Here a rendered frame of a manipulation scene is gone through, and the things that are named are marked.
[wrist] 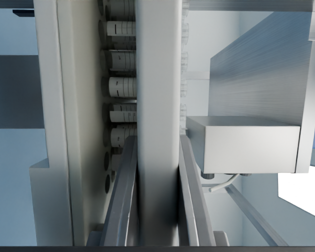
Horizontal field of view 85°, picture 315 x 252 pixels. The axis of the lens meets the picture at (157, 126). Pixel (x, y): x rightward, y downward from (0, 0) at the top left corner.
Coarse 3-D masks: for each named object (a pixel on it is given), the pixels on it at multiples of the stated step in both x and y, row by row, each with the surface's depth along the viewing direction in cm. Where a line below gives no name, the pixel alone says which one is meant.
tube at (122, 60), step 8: (104, 56) 11; (112, 56) 11; (120, 56) 11; (128, 56) 11; (184, 56) 11; (104, 64) 11; (112, 64) 11; (120, 64) 11; (128, 64) 11; (184, 64) 11
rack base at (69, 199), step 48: (48, 0) 7; (96, 0) 10; (48, 48) 7; (96, 48) 10; (48, 96) 7; (96, 96) 10; (48, 144) 8; (96, 144) 10; (48, 192) 8; (96, 192) 10; (48, 240) 8
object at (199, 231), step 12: (180, 144) 9; (180, 156) 9; (192, 156) 9; (180, 168) 8; (192, 168) 8; (180, 180) 8; (192, 180) 7; (180, 192) 8; (192, 192) 7; (180, 204) 8; (192, 204) 6; (204, 204) 7; (180, 216) 8; (192, 216) 6; (204, 216) 6; (180, 228) 8; (192, 228) 6; (204, 228) 6; (180, 240) 8; (192, 240) 6; (204, 240) 6; (216, 240) 6
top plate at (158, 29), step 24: (144, 0) 7; (168, 0) 7; (144, 24) 7; (168, 24) 7; (144, 48) 7; (168, 48) 7; (144, 72) 7; (168, 72) 7; (144, 96) 8; (168, 96) 8; (144, 120) 8; (168, 120) 8; (144, 144) 8; (168, 144) 8; (144, 168) 8; (168, 168) 8; (144, 192) 8; (168, 192) 8; (144, 216) 8; (168, 216) 8; (144, 240) 8; (168, 240) 9
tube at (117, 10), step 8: (104, 0) 10; (112, 0) 10; (120, 0) 10; (128, 0) 10; (184, 0) 11; (104, 8) 11; (112, 8) 11; (120, 8) 11; (128, 8) 11; (184, 8) 11; (184, 16) 11
